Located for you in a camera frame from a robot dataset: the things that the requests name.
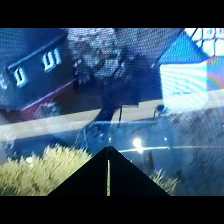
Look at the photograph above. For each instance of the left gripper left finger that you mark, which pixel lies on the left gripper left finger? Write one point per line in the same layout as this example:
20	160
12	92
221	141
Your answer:
90	180

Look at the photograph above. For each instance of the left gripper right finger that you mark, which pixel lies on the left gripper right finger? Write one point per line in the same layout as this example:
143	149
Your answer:
128	180

